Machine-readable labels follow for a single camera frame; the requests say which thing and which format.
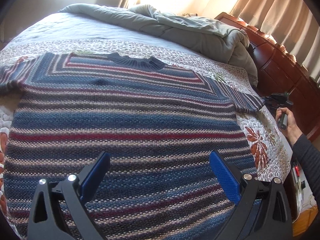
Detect striped knit sweater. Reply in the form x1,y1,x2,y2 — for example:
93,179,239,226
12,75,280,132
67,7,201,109
1,53,263,239

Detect person's right hand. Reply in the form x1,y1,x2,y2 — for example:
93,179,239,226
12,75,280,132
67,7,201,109
276,107,303,146

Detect wooden headboard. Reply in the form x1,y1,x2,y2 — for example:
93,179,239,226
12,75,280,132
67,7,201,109
216,12,319,141

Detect bedside table with items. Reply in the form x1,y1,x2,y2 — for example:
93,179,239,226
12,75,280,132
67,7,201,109
290,159,318,239

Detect beige curtain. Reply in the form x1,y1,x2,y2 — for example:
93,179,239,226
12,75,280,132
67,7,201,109
231,0,319,83

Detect grey-green duvet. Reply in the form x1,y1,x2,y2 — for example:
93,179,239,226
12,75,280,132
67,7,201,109
61,3,258,86

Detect floral quilted bedspread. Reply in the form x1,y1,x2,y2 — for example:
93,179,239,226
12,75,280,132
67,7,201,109
1,12,291,239

